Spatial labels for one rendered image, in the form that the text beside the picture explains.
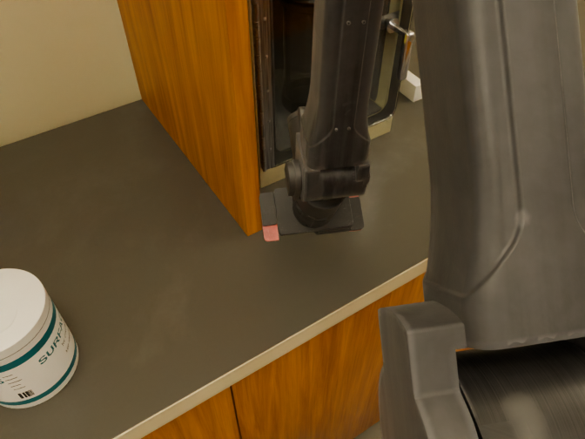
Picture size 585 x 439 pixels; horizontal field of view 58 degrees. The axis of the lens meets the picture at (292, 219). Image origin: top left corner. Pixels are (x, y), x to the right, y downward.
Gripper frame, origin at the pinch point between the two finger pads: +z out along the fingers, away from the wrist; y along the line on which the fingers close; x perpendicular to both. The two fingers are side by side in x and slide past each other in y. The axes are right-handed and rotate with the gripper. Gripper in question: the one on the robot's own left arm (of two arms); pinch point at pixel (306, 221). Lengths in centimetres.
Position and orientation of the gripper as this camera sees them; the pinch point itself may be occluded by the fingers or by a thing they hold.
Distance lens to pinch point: 80.7
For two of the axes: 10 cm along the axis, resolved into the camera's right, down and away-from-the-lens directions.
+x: 1.4, 9.7, -2.1
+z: -0.8, 2.2, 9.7
